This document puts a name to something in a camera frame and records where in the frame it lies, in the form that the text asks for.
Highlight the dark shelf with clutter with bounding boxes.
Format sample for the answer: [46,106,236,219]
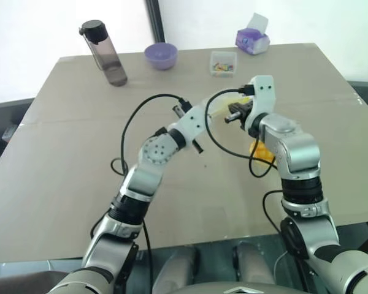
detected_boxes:
[0,97,35,181]

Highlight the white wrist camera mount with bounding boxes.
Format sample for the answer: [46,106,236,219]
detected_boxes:
[167,103,210,147]
[244,75,278,129]

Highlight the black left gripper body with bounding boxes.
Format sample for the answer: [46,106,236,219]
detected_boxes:
[172,97,204,155]

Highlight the black upright pole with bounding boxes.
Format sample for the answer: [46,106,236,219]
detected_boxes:
[145,0,167,44]

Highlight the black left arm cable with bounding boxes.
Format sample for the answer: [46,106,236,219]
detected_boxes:
[110,93,191,179]

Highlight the purple plastic bowl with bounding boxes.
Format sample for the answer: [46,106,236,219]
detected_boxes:
[144,42,178,72]

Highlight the orange snack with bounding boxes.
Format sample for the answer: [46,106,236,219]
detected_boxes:
[247,139,277,167]

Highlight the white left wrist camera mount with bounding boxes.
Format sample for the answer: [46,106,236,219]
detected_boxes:
[167,103,210,147]

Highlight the clear box with colourful bits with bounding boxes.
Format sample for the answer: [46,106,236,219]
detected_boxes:
[209,50,238,78]

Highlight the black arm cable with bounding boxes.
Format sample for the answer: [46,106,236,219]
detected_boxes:
[110,93,191,179]
[205,85,278,179]

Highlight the smoky grey water bottle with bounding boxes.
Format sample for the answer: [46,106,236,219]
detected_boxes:
[78,20,129,88]

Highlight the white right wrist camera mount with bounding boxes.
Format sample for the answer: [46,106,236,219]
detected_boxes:
[244,75,278,129]

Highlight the clear plastic bag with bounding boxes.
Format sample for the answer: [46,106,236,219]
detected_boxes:
[207,94,253,119]

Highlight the grey robot torso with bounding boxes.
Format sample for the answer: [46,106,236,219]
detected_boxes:
[151,273,309,294]

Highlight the purple tissue pack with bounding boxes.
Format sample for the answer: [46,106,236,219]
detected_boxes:
[235,12,271,56]

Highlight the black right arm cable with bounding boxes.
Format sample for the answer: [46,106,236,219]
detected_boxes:
[205,85,278,179]

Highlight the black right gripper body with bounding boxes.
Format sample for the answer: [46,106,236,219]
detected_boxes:
[238,103,256,130]

